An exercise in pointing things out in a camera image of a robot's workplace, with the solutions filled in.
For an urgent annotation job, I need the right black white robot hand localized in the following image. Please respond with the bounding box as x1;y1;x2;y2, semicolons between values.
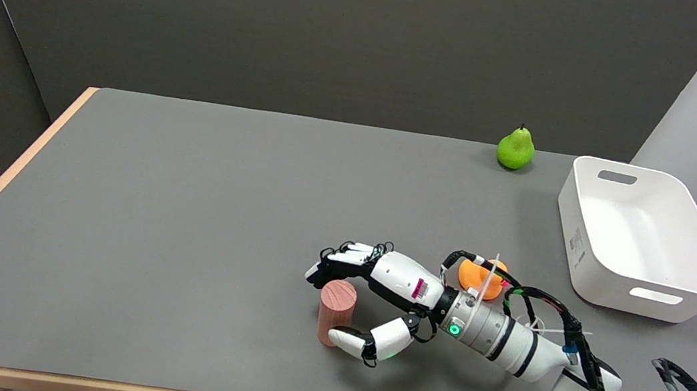
294;232;451;376

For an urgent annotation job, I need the wooden cylinder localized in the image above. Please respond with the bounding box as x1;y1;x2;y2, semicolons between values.
313;277;360;350

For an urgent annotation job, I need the yellow rubber duck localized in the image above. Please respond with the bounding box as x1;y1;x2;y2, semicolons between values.
454;255;513;304

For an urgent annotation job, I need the green pear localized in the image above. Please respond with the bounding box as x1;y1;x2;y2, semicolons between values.
494;121;539;174

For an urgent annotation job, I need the white plastic bin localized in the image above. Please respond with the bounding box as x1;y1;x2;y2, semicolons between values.
543;153;697;328

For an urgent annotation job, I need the black cable bundle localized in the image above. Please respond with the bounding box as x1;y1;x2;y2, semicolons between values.
425;248;697;391

